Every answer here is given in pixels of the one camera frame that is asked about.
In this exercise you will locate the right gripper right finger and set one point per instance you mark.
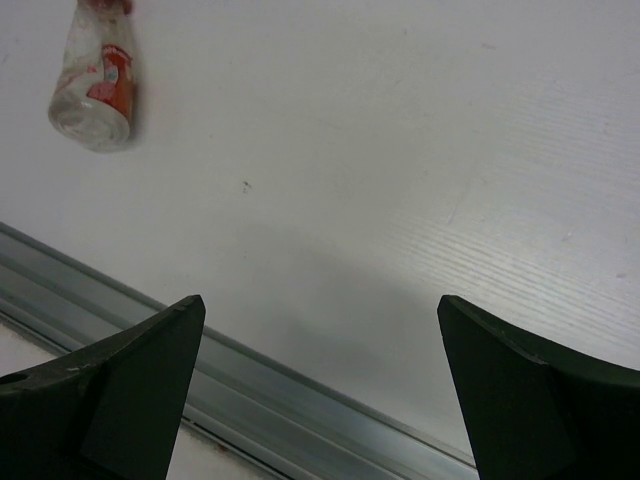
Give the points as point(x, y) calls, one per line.
point(535, 409)

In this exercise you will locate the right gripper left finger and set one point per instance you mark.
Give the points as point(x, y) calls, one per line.
point(110, 410)

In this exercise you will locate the red cap crushed bottle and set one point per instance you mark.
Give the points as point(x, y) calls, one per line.
point(93, 100)

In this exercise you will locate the aluminium front rail frame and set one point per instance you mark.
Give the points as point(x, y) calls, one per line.
point(257, 407)

